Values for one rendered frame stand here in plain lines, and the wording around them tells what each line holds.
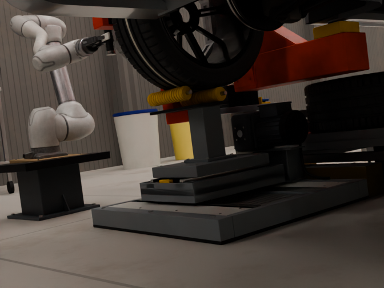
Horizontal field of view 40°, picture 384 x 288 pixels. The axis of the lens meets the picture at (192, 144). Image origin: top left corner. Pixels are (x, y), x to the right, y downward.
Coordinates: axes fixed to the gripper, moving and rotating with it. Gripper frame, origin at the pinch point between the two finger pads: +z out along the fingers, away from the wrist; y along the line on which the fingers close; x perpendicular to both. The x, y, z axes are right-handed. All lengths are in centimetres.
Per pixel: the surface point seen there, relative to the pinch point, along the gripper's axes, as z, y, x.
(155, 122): -283, -216, -34
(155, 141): -283, -212, -56
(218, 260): 100, 36, -83
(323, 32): 72, -61, -13
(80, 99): -390, -182, 6
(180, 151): -304, -262, -73
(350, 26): 80, -68, -12
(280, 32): 46, -64, -7
